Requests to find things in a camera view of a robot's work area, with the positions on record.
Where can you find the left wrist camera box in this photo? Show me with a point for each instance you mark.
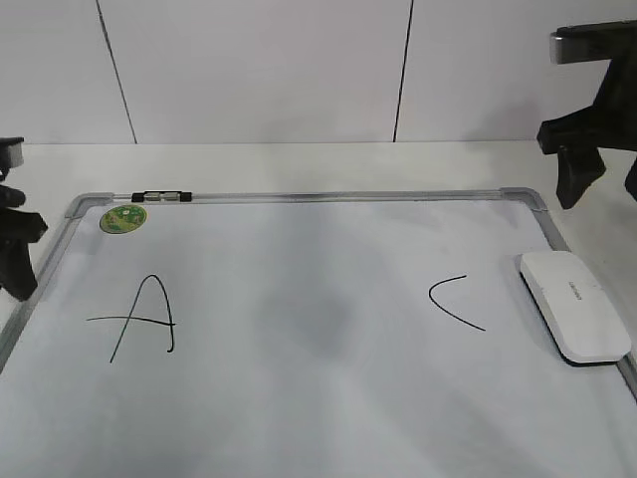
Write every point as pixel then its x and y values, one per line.
pixel 11 154

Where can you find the round green magnet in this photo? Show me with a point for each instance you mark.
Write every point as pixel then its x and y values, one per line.
pixel 123 219

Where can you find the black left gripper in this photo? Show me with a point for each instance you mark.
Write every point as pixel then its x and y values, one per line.
pixel 19 229

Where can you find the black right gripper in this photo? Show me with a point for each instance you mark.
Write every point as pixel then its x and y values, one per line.
pixel 609 122

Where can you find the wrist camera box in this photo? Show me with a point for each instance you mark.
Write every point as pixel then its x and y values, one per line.
pixel 11 154
pixel 592 42

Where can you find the black and silver hanger clip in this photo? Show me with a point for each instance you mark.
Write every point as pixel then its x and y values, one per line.
pixel 161 196

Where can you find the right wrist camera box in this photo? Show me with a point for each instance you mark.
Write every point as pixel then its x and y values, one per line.
pixel 592 42

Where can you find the white board with aluminium frame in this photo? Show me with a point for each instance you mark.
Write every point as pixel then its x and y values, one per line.
pixel 304 335

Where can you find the white board eraser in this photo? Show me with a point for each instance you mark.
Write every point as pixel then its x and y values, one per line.
pixel 581 319

